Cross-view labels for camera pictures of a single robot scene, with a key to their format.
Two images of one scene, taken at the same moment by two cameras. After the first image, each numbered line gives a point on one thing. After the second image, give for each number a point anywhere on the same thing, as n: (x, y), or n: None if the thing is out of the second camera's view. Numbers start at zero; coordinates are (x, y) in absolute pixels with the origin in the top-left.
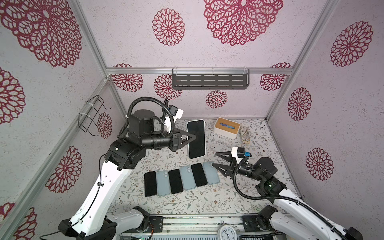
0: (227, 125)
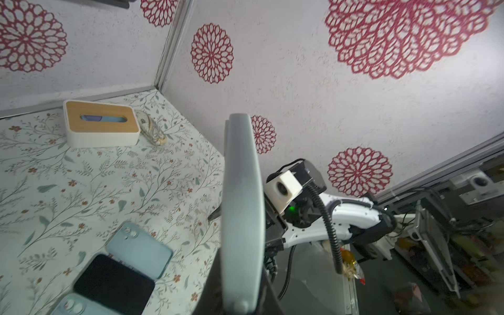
0: (90, 124)
